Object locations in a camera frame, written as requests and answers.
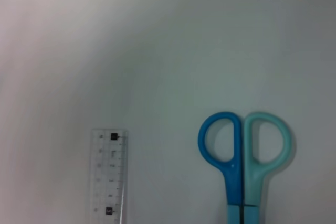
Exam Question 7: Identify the transparent plastic ruler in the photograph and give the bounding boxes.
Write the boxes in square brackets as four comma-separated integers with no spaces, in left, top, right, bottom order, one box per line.
[89,129,129,224]

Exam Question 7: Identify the blue scissors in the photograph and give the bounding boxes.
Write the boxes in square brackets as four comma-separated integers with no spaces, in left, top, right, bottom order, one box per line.
[197,111,292,224]

